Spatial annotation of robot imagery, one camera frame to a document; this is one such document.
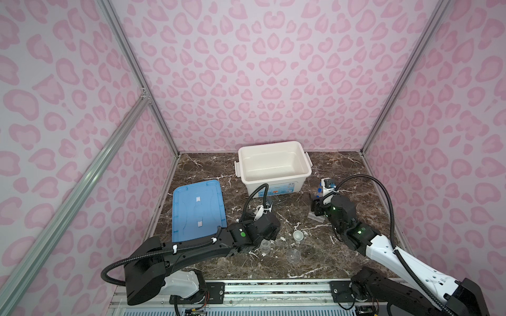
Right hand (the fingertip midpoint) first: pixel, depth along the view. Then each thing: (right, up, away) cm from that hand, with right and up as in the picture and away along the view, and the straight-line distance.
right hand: (317, 191), depth 79 cm
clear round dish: (-9, -27, +3) cm, 29 cm away
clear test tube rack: (+2, -13, +14) cm, 19 cm away
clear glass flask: (-20, -25, +7) cm, 33 cm away
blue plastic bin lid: (-53, -12, +17) cm, 57 cm away
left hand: (-20, -11, +1) cm, 22 cm away
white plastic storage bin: (-10, +10, +27) cm, 30 cm away
